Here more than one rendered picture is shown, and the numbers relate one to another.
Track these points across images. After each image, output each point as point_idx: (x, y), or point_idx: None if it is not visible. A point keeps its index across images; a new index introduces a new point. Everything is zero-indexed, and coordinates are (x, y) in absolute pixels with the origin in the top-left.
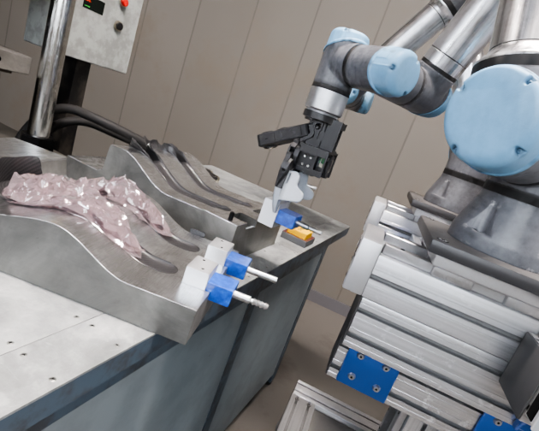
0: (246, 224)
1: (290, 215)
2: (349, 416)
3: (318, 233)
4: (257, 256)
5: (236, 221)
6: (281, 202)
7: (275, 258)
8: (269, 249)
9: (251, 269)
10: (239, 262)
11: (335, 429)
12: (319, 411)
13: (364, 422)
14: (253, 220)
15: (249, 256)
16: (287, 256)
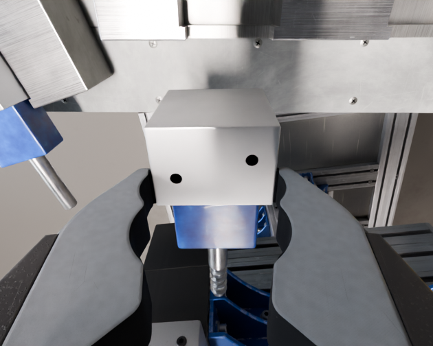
0: (181, 40)
1: (175, 230)
2: (391, 144)
3: (211, 286)
4: (291, 51)
5: (142, 3)
6: (203, 195)
7: (337, 86)
8: (396, 41)
9: (31, 163)
10: None
11: (367, 135)
12: (385, 113)
13: (392, 158)
14: (279, 18)
15: (267, 38)
16: (395, 98)
